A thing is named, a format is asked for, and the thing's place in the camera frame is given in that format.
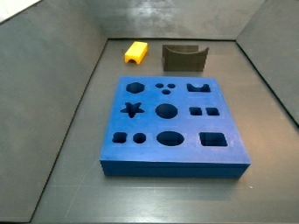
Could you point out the black curved fixture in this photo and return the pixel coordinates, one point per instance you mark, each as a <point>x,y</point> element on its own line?
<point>182,58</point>

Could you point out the blue foam shape board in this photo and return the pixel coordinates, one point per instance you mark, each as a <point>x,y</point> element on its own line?
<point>170,130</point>

